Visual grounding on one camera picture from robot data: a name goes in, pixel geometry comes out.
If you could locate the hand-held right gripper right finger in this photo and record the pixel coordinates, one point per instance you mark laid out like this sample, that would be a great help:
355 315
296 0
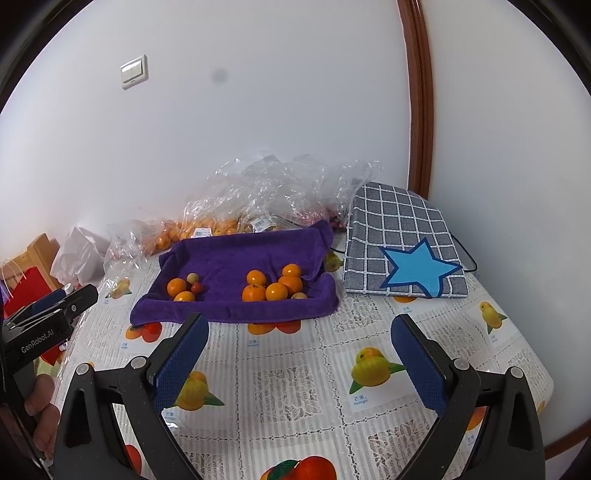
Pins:
415 364

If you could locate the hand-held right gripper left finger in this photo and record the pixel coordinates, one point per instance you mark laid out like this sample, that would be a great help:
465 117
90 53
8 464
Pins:
178 364

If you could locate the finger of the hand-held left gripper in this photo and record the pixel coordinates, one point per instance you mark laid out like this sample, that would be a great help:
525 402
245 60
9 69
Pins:
78 300
39 304

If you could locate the small round orange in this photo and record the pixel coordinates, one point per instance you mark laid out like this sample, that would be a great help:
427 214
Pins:
175 286
185 297

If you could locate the small red apple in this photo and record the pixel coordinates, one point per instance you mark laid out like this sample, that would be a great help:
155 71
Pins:
197 288

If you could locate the small yellow-green fruit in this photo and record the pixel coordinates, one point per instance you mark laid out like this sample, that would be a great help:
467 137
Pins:
300 296
193 278

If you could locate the large orange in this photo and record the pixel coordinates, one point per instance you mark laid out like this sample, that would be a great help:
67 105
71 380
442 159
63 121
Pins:
253 293

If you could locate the purple towel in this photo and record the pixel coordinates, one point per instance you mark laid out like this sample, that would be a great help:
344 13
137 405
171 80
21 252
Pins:
231 258

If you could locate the oval orange kumquat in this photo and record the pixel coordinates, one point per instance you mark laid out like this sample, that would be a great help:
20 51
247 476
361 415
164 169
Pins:
292 282
276 292

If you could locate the person's left hand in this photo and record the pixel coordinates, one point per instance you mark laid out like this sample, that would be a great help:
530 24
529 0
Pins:
44 410

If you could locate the red paper bag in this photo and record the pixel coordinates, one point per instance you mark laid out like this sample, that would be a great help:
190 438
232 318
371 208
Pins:
27 286

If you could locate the white plastic bag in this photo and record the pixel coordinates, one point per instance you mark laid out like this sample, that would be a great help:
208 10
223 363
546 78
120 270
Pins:
76 258

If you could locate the clear plastic bag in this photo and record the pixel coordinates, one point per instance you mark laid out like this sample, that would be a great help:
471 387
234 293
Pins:
122 244
332 189

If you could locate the fruit print lace tablecloth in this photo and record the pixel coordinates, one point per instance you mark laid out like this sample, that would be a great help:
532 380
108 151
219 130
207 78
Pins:
295 383

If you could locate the grey checked cushion blue star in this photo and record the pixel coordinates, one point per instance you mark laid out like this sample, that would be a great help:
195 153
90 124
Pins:
392 221

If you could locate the plastic bag of oranges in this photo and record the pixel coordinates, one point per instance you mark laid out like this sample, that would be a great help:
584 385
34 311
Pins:
207 217

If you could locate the white wall light switch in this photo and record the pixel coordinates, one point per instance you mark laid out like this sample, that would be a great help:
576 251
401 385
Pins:
134 72

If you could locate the brown wooden door frame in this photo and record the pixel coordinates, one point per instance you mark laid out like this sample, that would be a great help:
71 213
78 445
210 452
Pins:
418 92

